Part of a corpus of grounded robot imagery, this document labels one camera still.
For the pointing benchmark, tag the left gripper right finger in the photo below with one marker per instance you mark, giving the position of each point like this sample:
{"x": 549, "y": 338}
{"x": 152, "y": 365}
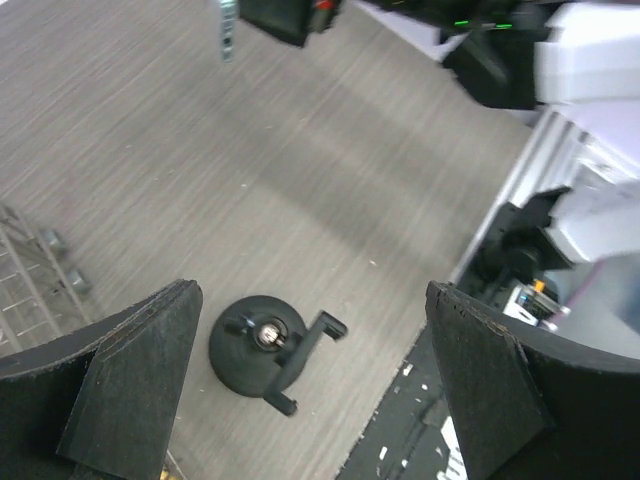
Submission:
{"x": 528, "y": 404}

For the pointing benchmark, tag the black smartphone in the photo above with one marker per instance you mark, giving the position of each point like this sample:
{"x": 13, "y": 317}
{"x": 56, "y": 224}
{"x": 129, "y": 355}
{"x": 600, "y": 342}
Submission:
{"x": 228, "y": 16}

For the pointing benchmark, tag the black phone stand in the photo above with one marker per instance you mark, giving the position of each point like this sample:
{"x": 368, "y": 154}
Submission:
{"x": 259, "y": 346}

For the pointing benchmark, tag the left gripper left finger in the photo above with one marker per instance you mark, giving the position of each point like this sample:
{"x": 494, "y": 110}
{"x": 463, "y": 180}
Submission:
{"x": 100, "y": 402}

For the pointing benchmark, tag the grey wire dish rack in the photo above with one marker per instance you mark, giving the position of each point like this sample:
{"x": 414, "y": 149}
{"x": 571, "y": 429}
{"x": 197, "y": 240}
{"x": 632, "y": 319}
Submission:
{"x": 44, "y": 296}

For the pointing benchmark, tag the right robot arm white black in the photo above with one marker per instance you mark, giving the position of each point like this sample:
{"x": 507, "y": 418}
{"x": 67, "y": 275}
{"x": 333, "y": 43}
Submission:
{"x": 573, "y": 196}

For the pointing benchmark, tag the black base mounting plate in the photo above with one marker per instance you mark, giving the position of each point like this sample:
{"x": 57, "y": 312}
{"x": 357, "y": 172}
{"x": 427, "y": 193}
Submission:
{"x": 411, "y": 433}

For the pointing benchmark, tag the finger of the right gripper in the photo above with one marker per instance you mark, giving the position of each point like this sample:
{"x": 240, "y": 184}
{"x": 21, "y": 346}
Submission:
{"x": 290, "y": 21}

